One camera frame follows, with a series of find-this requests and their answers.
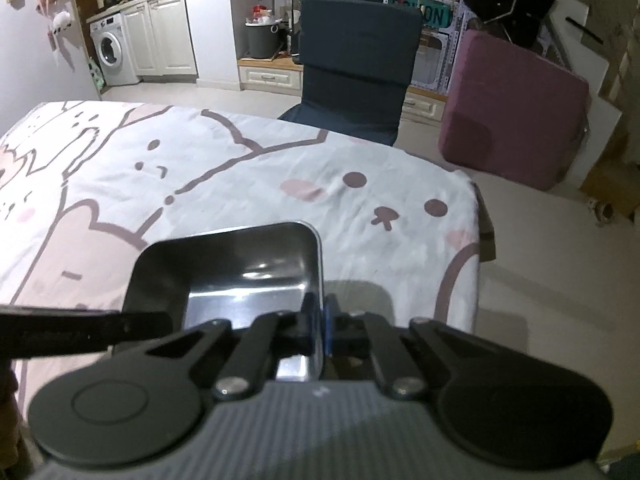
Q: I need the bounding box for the small square steel tray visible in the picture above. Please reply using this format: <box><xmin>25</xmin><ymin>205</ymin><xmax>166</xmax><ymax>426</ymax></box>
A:
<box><xmin>120</xmin><ymin>220</ymin><xmax>326</xmax><ymax>380</ymax></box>

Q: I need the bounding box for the cartoon bear tablecloth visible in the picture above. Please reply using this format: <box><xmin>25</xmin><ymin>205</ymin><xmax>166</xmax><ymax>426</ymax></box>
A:
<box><xmin>0</xmin><ymin>98</ymin><xmax>497</xmax><ymax>401</ymax></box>

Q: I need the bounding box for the low wooden drawer cabinet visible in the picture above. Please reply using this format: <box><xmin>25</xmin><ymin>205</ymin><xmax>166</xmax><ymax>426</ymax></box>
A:
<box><xmin>238</xmin><ymin>55</ymin><xmax>447</xmax><ymax>124</ymax></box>

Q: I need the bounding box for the maroon chair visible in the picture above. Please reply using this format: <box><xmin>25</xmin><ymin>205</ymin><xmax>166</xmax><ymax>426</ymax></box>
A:
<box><xmin>438</xmin><ymin>30</ymin><xmax>589</xmax><ymax>191</ymax></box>

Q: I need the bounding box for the dark blue chair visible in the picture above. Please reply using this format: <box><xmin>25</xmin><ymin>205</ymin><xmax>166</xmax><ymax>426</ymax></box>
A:
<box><xmin>280</xmin><ymin>0</ymin><xmax>422</xmax><ymax>145</ymax></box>

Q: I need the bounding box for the grey trash bin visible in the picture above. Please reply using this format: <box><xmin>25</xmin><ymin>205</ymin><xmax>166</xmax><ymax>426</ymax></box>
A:
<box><xmin>245</xmin><ymin>20</ymin><xmax>282</xmax><ymax>60</ymax></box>

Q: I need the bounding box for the white washing machine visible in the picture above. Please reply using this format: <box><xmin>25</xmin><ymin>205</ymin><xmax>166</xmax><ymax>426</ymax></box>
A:
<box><xmin>89</xmin><ymin>13</ymin><xmax>140</xmax><ymax>87</ymax></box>

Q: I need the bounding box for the white kitchen cabinet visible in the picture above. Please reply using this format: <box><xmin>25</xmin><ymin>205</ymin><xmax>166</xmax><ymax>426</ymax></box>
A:
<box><xmin>122</xmin><ymin>0</ymin><xmax>198</xmax><ymax>78</ymax></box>

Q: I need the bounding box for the white plush wall toy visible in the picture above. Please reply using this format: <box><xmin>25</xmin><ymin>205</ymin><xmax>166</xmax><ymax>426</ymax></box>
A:
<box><xmin>52</xmin><ymin>10</ymin><xmax>72</xmax><ymax>35</ymax></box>

